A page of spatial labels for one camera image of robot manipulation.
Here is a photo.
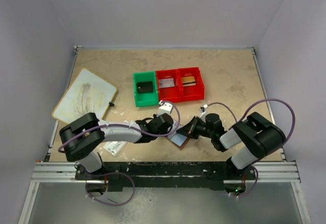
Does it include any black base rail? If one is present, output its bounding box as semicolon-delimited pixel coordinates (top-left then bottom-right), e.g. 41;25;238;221
75;161;258;192

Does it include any silver card in bin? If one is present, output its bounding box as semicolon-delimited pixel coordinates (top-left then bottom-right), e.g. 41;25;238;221
158;78;175;89

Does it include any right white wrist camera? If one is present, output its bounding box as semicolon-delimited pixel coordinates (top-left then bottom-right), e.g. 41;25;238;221
199;104;208;119

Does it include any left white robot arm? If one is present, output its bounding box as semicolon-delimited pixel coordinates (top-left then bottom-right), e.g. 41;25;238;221
58;113;175;173

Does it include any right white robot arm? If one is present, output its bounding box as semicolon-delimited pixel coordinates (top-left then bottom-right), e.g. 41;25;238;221
176;112;286;171

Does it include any red middle plastic bin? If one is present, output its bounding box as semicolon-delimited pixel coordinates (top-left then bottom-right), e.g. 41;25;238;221
155;69;183;103

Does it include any aluminium frame rail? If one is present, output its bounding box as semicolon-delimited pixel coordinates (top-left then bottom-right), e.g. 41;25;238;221
31;161;301;183

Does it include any red right plastic bin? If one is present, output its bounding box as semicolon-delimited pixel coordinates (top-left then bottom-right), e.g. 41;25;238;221
178;67;205;102

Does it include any grey chip card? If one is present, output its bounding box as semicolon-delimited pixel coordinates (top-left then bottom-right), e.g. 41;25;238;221
136;81;154;94

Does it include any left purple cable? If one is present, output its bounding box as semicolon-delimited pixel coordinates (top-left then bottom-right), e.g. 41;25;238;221
58;100;181;206

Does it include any brown leather card holder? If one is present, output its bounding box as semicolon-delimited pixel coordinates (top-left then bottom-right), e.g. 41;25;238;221
166;131;189;150

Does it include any clear plastic packet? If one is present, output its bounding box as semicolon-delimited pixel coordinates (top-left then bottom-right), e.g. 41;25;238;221
103;141;127;157

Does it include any green plastic bin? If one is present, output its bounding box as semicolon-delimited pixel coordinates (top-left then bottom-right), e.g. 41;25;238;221
133;71;158;107

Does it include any red plastic bin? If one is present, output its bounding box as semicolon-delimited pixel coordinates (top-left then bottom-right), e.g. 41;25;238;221
178;67;205;102
155;69;183;103

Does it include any white board yellow rim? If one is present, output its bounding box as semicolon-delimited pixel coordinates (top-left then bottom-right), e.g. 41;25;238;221
52;68;117;124

